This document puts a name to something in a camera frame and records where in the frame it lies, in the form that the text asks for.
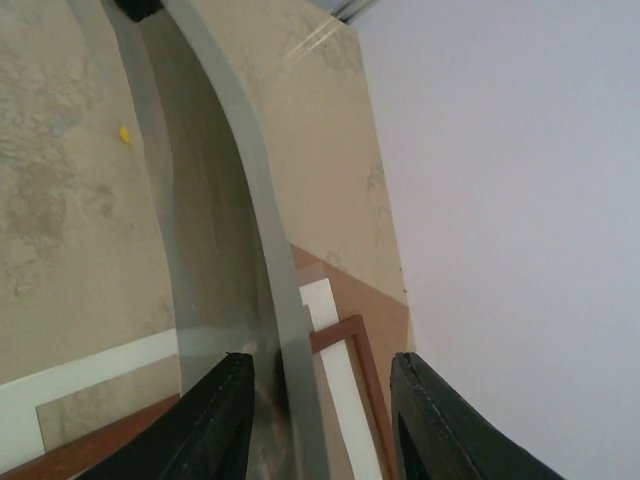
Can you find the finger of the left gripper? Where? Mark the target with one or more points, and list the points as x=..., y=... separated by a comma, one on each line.
x=138, y=10

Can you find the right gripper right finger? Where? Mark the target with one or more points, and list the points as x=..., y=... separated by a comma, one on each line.
x=439, y=435

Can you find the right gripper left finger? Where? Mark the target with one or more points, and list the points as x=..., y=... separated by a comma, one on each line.
x=205, y=435

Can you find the yellow handled screwdriver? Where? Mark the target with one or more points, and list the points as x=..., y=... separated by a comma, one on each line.
x=124, y=135

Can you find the brown wooden picture frame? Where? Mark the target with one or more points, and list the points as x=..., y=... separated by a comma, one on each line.
x=72, y=459

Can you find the seascape photo with white mat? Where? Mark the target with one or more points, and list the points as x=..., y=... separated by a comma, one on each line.
x=234, y=284

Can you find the brown fibreboard backing panel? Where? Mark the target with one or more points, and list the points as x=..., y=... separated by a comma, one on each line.
x=386, y=319

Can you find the white mat board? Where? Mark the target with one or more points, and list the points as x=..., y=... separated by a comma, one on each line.
x=52, y=408

